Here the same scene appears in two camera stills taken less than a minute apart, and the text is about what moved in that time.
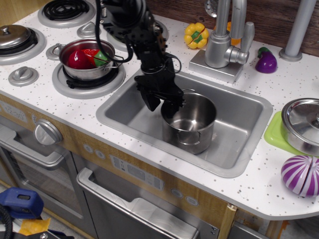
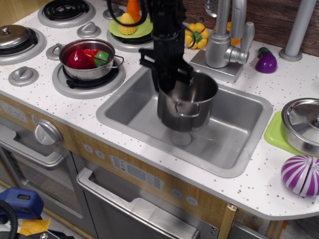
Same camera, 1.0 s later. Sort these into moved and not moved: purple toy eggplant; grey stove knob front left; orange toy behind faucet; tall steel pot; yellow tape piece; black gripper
Moved: black gripper; tall steel pot
Not moved: yellow tape piece; purple toy eggplant; grey stove knob front left; orange toy behind faucet
